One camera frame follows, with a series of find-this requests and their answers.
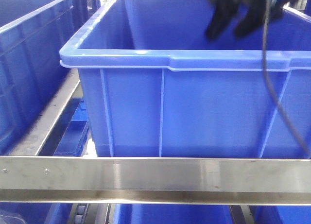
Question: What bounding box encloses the blue crate lower shelf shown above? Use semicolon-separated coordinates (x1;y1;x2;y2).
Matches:
113;204;233;224

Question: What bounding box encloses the blue plastic crate left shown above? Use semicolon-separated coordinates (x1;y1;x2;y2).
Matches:
0;0;74;155

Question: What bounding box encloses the stainless steel shelf rail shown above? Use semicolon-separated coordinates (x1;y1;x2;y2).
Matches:
0;156;311;206

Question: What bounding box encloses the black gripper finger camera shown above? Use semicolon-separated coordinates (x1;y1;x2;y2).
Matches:
205;1;240;40
234;3;266;38

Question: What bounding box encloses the steel side rail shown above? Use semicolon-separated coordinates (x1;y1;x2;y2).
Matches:
9;69;80;156

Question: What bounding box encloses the blue plastic crate centre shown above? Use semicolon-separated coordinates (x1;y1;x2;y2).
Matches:
60;0;311;158

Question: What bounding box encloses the blue plastic crate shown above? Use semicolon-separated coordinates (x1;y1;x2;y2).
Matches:
0;0;74;155
60;0;311;158

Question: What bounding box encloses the black cable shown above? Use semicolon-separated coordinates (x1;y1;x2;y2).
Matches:
261;0;311;159

